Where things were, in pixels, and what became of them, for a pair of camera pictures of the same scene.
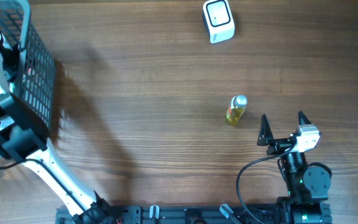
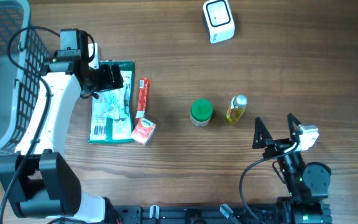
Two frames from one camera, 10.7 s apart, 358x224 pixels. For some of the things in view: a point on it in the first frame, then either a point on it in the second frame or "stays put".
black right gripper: [265, 137] → [263, 135]
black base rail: [318, 212] stays put
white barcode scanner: [219, 16] stays put
